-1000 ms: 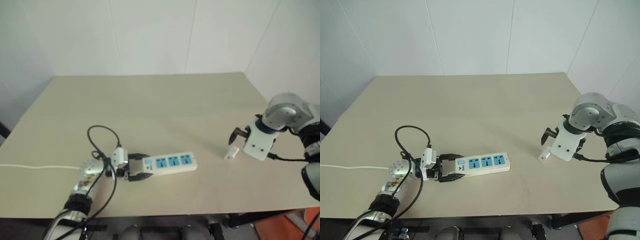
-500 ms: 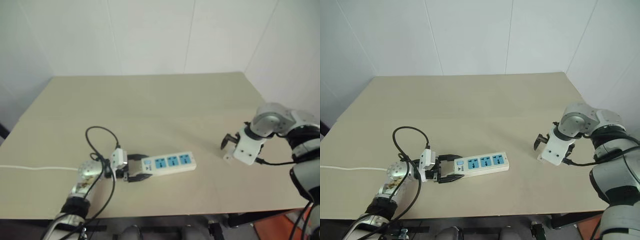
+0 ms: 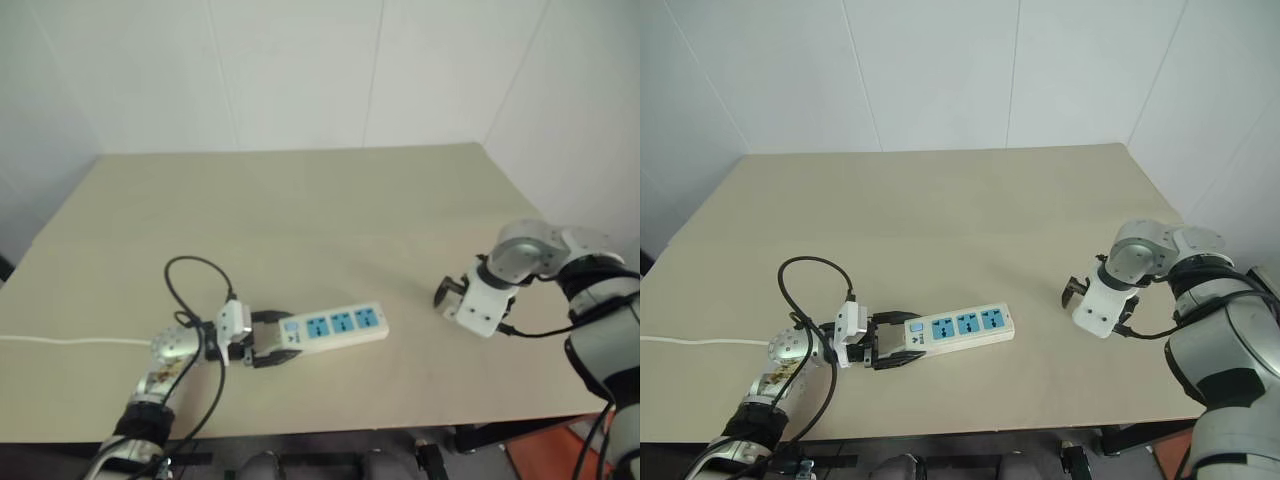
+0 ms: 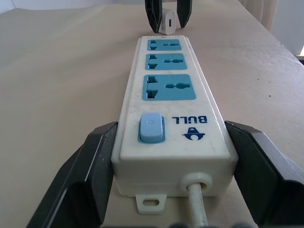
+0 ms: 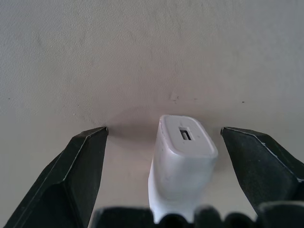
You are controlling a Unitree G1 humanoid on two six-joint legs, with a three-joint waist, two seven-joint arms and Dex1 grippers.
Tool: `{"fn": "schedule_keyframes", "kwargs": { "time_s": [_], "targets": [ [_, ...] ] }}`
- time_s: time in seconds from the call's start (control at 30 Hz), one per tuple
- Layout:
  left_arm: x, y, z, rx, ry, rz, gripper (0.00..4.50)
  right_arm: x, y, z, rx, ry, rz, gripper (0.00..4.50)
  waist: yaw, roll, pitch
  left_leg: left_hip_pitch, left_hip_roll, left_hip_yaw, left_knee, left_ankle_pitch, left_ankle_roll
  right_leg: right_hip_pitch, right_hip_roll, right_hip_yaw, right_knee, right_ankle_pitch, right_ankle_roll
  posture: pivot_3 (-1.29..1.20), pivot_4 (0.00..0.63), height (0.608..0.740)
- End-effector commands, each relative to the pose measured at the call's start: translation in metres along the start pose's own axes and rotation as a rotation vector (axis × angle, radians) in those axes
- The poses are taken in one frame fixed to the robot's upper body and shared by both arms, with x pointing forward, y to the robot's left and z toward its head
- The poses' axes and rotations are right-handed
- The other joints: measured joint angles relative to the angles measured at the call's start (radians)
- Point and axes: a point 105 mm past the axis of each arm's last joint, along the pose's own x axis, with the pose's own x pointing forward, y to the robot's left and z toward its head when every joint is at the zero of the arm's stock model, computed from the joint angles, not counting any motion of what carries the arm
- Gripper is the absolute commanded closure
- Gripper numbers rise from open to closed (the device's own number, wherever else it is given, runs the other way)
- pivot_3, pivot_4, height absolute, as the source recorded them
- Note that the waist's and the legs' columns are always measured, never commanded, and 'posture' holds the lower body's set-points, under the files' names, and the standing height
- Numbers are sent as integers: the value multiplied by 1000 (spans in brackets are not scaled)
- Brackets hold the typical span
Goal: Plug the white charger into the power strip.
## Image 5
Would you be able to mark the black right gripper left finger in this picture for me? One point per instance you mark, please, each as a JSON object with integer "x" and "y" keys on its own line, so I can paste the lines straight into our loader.
{"x": 69, "y": 175}

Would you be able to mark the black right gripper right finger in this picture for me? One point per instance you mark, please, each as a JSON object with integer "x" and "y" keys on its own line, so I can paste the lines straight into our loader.
{"x": 256, "y": 166}

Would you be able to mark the white USB charger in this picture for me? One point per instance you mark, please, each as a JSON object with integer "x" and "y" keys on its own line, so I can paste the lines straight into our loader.
{"x": 180, "y": 161}

